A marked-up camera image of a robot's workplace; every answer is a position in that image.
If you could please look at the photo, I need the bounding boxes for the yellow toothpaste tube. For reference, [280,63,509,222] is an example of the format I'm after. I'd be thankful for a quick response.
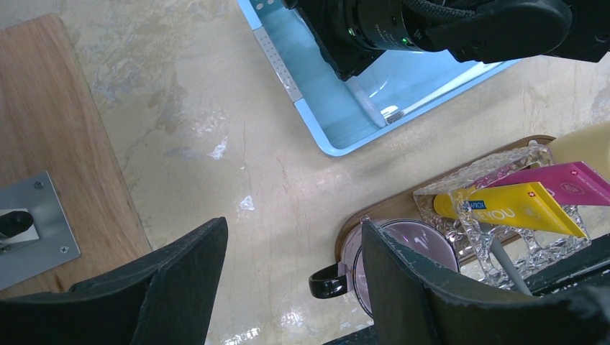
[433,182,586,237]

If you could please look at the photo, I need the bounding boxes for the white toothbrush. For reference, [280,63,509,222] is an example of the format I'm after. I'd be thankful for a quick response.
[381,63,501,127]

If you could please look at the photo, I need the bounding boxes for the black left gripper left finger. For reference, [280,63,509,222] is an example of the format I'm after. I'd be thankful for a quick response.
[1,217,228,344]

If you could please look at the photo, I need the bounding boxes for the dark wooden oval tray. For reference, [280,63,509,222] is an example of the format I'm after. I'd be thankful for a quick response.
[334,134,555,262]

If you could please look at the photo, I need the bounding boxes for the pink toothpaste tube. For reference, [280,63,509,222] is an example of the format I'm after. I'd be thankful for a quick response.
[491,162,609,206]

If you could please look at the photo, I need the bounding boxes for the grey metal bracket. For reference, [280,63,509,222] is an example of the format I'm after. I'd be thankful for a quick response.
[1,171,81,290]

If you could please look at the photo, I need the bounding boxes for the yellow ceramic mug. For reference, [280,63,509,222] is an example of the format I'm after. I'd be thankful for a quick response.
[548,121,609,180]

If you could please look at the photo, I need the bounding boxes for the purple mug with black handle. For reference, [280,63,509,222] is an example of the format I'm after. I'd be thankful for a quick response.
[309,218,460,317]

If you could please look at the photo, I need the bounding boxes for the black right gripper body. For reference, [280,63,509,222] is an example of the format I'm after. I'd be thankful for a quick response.
[283,0,429,81]

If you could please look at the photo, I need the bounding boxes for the clear textured glass dish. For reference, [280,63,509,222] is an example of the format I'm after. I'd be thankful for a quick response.
[413,140,591,290]

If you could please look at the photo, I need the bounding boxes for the light wooden board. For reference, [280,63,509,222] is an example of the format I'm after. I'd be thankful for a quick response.
[1,14,151,298]

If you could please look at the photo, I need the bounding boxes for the grey toothbrush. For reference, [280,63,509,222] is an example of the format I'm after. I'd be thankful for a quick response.
[490,236,532,296]

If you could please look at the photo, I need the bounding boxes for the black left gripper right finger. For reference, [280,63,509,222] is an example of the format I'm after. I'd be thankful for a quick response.
[360,219,610,345]

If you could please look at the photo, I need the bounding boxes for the light blue perforated plastic basket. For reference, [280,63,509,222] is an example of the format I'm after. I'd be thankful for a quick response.
[239,1,509,157]

